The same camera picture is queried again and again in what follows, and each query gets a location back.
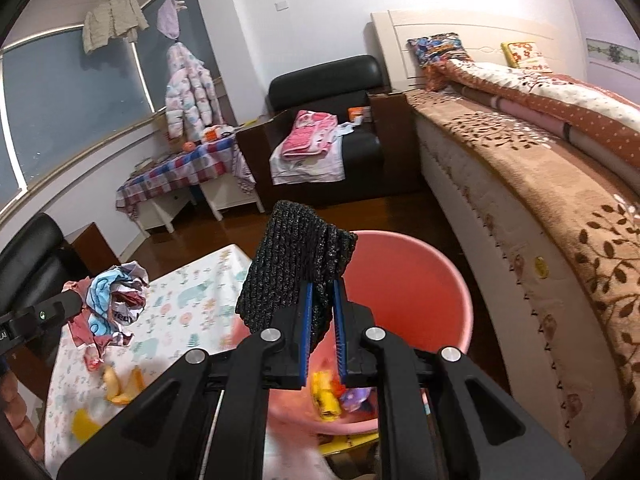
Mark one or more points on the lilac wardrobe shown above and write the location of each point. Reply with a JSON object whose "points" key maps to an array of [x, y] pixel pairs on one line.
{"points": [[610, 35]]}

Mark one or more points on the yellow plastic wrapper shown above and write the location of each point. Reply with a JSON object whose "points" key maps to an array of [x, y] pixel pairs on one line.
{"points": [[325, 396]]}

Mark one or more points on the large dark window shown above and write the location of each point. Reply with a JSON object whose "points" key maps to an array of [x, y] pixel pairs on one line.
{"points": [[60, 110]]}

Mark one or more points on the purple plastic wrapper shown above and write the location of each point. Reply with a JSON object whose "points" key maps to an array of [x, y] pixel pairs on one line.
{"points": [[356, 398]]}

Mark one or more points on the white printed cloth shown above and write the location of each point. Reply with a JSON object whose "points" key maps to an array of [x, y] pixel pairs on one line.
{"points": [[310, 167]]}

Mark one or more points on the black mesh foam pad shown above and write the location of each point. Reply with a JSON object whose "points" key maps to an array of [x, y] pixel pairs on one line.
{"points": [[285, 260]]}

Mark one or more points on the red white wrapper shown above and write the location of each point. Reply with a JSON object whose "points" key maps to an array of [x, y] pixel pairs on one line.
{"points": [[92, 360]]}

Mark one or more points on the orange fruit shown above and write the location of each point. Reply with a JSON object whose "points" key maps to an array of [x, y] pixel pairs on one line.
{"points": [[189, 146]]}

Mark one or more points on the white side table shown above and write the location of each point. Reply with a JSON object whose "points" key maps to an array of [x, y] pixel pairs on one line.
{"points": [[235, 200], [160, 210]]}

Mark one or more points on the small orange box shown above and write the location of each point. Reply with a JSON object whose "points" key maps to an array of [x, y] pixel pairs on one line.
{"points": [[360, 113]]}

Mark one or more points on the red brown quilted cloth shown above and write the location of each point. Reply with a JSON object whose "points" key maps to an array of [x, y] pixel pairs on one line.
{"points": [[12, 410]]}

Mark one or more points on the pink plastic bucket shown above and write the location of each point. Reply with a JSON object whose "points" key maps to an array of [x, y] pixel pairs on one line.
{"points": [[410, 295]]}

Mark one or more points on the pink puffy jacket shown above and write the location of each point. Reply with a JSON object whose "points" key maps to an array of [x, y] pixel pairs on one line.
{"points": [[187, 95]]}

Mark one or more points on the orange dotted quilt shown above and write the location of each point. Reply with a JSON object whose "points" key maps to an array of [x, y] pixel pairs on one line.
{"points": [[575, 105]]}

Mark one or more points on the colourful paper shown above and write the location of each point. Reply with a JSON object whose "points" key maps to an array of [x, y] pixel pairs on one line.
{"points": [[115, 300]]}

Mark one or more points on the plaid tablecloth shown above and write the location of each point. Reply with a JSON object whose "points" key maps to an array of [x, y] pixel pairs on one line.
{"points": [[185, 165]]}

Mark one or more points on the orange peel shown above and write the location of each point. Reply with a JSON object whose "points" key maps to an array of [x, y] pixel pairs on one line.
{"points": [[120, 390]]}

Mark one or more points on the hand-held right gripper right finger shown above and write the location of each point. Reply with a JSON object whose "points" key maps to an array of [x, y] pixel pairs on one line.
{"points": [[340, 345]]}

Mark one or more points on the pink rolled bolster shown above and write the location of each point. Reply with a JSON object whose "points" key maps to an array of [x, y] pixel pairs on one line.
{"points": [[525, 116]]}

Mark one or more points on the black leather sofa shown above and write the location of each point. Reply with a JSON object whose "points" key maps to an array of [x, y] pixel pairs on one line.
{"points": [[35, 250]]}

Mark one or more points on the orange white box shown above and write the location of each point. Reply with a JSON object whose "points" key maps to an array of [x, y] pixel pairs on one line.
{"points": [[212, 133]]}

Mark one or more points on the yellow peel piece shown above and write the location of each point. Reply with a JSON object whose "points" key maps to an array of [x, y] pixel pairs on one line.
{"points": [[82, 424]]}

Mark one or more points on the brown wooden cabinet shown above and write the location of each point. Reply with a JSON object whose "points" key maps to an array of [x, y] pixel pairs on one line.
{"points": [[95, 245]]}

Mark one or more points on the purple hanging garment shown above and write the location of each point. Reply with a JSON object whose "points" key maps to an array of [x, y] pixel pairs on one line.
{"points": [[169, 20]]}

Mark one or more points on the yellow cardboard piece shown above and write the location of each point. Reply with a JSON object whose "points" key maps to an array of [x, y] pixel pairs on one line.
{"points": [[345, 445]]}

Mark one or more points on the cream bed headboard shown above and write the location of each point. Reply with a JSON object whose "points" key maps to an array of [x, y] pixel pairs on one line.
{"points": [[450, 25]]}

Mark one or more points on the yellow floral pillow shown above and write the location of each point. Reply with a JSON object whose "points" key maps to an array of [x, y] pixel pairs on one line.
{"points": [[527, 55]]}

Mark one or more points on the colourful printed pillow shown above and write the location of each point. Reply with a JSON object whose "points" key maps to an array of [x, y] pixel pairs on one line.
{"points": [[440, 50]]}

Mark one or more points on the pink folded clothes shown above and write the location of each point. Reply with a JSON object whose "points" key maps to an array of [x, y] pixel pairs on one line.
{"points": [[307, 135]]}

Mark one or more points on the black leather armchair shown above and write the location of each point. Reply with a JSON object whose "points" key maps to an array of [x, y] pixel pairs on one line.
{"points": [[325, 80]]}

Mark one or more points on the brown leaf patterned blanket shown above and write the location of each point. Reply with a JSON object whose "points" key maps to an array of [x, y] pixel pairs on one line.
{"points": [[550, 185]]}

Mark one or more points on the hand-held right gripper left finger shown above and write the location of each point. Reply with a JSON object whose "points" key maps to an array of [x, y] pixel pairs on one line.
{"points": [[302, 345]]}

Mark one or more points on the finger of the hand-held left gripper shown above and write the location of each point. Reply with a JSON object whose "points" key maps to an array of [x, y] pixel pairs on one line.
{"points": [[62, 307]]}

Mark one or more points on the beige hanging garment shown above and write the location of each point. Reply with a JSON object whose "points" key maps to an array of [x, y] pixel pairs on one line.
{"points": [[112, 17]]}

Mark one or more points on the floral printed tablecloth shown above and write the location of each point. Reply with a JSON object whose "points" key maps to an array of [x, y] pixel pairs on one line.
{"points": [[190, 300]]}

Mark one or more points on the white bed mattress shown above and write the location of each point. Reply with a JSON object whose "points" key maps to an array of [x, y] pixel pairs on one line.
{"points": [[480, 240]]}

